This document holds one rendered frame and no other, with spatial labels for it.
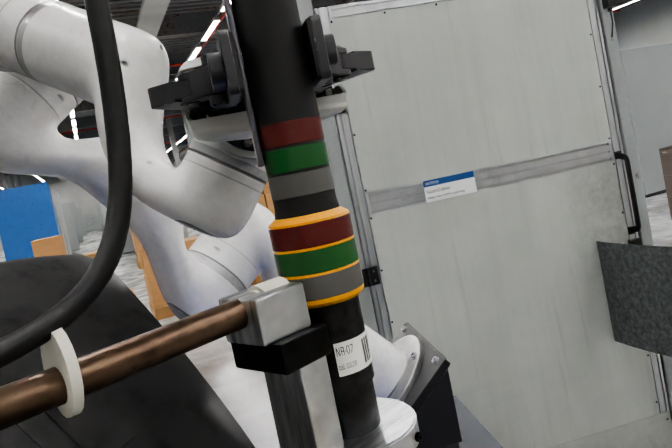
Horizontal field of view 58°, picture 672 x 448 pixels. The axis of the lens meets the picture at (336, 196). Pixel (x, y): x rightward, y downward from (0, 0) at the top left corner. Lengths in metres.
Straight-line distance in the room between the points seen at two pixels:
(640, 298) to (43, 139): 2.08
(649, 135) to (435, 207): 8.23
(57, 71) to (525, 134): 1.95
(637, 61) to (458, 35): 8.10
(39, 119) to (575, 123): 2.01
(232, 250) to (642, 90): 9.56
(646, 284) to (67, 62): 2.11
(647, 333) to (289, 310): 2.26
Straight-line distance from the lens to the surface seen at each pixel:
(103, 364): 0.25
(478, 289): 2.34
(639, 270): 2.43
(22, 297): 0.39
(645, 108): 10.31
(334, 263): 0.30
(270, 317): 0.28
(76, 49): 0.65
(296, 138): 0.30
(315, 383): 0.30
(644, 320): 2.49
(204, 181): 0.52
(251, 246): 1.00
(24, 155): 0.89
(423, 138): 2.23
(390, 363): 1.06
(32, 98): 0.90
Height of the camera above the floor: 1.45
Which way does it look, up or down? 3 degrees down
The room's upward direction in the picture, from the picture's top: 12 degrees counter-clockwise
